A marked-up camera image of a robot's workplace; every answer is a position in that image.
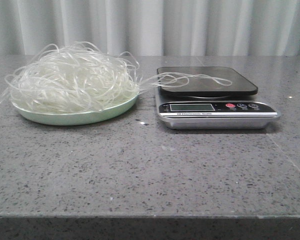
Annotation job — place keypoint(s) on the light green round plate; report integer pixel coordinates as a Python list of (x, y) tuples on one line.
[(75, 119)]

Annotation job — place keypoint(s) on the white translucent vermicelli bundle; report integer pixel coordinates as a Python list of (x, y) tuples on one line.
[(80, 78)]

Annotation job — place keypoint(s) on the silver black kitchen scale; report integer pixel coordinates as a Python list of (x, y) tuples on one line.
[(209, 98)]

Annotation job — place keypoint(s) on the white pleated curtain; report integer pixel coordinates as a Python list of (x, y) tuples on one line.
[(154, 27)]

